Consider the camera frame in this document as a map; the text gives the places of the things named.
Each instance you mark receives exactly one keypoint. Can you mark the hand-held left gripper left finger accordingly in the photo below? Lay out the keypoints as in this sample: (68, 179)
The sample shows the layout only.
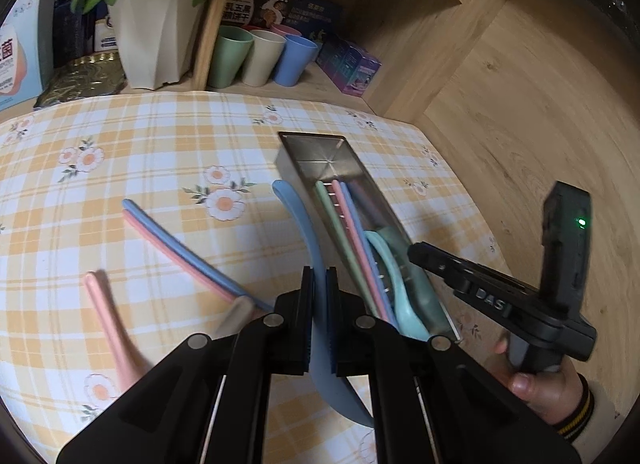
(306, 314)

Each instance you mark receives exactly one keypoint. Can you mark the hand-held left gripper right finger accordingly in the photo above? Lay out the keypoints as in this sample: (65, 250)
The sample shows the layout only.
(332, 314)

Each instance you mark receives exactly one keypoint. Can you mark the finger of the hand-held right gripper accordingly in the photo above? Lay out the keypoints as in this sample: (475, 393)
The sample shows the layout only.
(450, 271)

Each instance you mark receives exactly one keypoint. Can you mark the mint green spoon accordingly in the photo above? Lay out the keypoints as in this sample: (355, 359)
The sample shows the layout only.
(395, 284)

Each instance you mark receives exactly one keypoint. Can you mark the blue chopstick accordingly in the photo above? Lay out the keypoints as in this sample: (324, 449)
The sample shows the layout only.
(362, 236)
(185, 251)

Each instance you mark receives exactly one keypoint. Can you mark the blue spoon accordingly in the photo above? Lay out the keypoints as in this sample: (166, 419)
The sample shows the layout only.
(300, 229)

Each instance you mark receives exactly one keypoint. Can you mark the pink chopstick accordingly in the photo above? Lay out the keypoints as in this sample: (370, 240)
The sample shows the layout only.
(352, 229)
(170, 254)

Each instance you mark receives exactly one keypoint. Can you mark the stainless steel utensil tray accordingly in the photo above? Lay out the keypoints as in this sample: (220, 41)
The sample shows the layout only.
(320, 151)

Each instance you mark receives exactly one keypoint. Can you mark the pink spoon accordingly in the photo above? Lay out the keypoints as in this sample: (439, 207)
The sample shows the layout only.
(117, 329)

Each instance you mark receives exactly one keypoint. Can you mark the person's right forearm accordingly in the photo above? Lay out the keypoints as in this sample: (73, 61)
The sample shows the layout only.
(595, 419)

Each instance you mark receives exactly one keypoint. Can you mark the person's right hand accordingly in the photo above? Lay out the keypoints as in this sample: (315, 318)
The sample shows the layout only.
(545, 391)

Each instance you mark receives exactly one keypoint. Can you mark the green chopstick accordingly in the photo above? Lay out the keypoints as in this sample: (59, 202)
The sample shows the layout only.
(337, 229)

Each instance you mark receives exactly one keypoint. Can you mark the purple box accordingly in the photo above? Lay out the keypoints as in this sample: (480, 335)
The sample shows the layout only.
(350, 69)

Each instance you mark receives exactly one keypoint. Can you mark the checked floral tablecloth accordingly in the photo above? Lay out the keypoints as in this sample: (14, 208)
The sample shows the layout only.
(150, 144)

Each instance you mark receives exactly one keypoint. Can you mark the blue cup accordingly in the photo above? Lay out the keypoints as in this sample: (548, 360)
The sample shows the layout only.
(295, 61)

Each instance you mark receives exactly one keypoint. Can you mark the wooden shelf unit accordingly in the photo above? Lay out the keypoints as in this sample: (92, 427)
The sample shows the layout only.
(400, 19)

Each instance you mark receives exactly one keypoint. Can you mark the beige cup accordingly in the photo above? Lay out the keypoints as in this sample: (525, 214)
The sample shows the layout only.
(262, 59)

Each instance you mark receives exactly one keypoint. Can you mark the green cup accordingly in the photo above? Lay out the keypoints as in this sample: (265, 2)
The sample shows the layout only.
(227, 56)

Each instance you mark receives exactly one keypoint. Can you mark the pink cup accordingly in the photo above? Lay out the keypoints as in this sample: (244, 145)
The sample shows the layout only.
(286, 30)

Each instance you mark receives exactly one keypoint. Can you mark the dark box with moon print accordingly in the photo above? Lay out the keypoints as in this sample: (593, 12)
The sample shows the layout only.
(272, 4)

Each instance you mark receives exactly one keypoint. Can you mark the potted red rose plant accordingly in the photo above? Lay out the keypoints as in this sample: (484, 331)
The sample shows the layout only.
(150, 34)

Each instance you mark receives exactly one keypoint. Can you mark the gold patterned tray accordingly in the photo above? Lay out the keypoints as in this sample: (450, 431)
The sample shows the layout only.
(85, 76)

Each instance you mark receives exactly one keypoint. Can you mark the dark blue patterned box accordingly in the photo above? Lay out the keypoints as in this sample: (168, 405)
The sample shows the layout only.
(75, 29)

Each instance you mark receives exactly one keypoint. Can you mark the light blue box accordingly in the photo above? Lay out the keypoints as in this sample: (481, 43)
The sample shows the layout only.
(17, 54)

